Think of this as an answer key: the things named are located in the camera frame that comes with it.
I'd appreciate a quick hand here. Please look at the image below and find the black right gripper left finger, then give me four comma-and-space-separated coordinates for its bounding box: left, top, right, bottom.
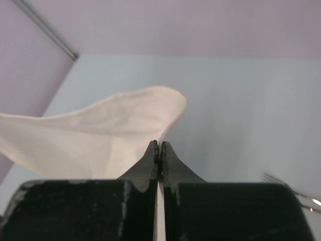
1, 141, 158, 240

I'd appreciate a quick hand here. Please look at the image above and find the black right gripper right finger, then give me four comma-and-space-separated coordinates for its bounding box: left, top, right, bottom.
161, 142, 314, 240

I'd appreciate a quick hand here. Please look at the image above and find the white cloth napkin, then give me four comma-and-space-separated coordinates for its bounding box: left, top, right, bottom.
1, 86, 187, 179

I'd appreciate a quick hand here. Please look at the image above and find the silver metal fork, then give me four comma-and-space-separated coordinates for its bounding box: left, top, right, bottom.
262, 173, 320, 214

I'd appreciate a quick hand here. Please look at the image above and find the left aluminium corner post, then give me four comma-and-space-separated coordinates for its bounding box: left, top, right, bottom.
12, 0, 79, 61

